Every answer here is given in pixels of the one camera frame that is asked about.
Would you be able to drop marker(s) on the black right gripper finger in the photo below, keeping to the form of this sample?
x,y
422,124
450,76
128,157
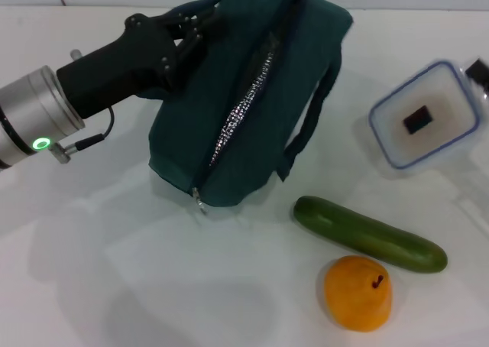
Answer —
x,y
480,72

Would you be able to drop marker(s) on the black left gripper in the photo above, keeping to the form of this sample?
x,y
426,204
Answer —
x,y
114,72

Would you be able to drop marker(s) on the clear blue-rimmed plastic container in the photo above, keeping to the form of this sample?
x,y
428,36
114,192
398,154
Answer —
x,y
447,95

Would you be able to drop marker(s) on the teal fabric insulated bag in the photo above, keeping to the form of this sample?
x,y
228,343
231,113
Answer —
x,y
282,75

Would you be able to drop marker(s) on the green cucumber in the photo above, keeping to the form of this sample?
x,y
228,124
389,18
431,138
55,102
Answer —
x,y
366,236

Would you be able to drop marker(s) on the orange yellow pear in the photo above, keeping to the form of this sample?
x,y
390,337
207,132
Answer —
x,y
355,297

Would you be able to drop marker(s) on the small dark square block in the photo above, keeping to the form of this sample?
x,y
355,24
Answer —
x,y
418,119

